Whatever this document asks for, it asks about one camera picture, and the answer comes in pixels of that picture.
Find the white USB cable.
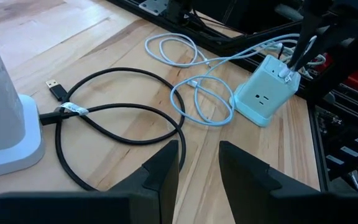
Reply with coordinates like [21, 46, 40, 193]
[144, 32, 318, 78]
[169, 40, 279, 128]

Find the white cube power cord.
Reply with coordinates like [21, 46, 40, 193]
[259, 39, 326, 78]

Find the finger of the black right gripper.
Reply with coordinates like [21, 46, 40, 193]
[293, 21, 358, 72]
[288, 12, 323, 68]

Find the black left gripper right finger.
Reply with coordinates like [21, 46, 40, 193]
[218, 141, 358, 224]

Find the mint cube power strip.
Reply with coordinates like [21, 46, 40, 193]
[230, 54, 301, 128]

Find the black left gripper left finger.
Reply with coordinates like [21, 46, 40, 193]
[0, 139, 180, 224]

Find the long black USB cable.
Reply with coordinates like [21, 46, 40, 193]
[39, 67, 188, 192]

